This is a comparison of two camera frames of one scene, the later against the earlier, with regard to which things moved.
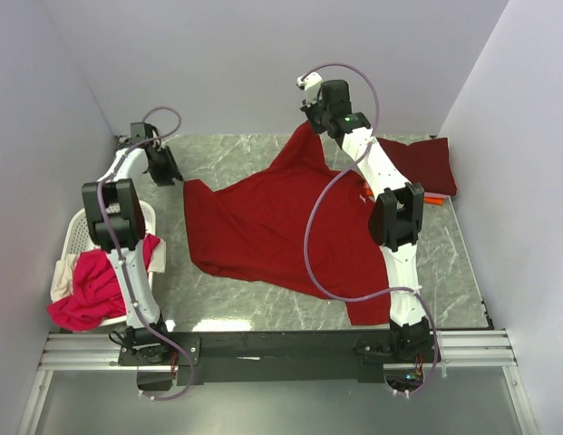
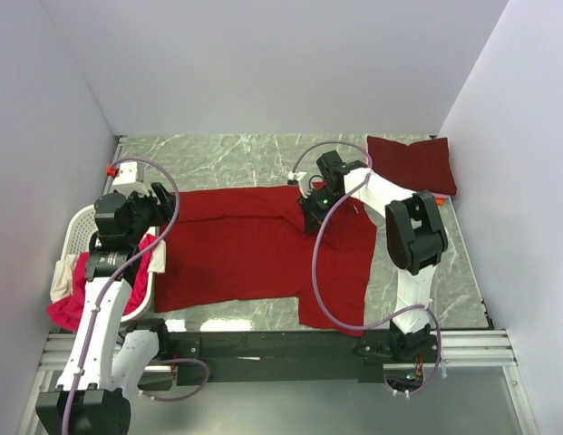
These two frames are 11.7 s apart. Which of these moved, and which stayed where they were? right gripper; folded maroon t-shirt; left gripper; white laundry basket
Moved: left gripper; right gripper
Stayed: folded maroon t-shirt; white laundry basket
